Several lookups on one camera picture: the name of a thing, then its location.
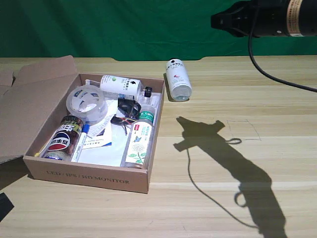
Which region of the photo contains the leaf label bottle green band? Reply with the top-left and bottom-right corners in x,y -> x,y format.
120,105 -> 156,169

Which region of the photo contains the white bottle with green logo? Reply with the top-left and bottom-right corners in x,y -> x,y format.
100,74 -> 153,99

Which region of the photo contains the clear tape roll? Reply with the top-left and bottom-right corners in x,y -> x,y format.
65,85 -> 108,124

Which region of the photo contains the white paper sheet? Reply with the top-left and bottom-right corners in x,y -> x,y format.
76,99 -> 139,167

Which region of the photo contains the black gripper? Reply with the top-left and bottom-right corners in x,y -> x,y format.
211,0 -> 251,38

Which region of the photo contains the black cable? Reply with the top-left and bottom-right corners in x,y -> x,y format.
248,4 -> 317,93

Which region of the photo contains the black fan with wires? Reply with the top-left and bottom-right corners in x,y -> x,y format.
110,98 -> 142,136

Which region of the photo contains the Pepsi can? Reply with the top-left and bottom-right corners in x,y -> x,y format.
41,115 -> 84,162

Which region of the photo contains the white booklet with blue edge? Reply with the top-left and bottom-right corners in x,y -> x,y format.
81,120 -> 113,150

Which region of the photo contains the white bottle with red dot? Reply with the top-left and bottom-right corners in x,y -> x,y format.
165,59 -> 193,102

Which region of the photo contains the blue cap marker pen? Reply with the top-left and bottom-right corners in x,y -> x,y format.
71,123 -> 90,162

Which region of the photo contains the brown cardboard box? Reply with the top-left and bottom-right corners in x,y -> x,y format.
0,55 -> 166,194

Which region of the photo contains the green backdrop cloth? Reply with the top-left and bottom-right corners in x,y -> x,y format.
0,0 -> 317,61

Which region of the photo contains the flat black object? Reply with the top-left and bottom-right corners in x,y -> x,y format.
0,192 -> 15,222

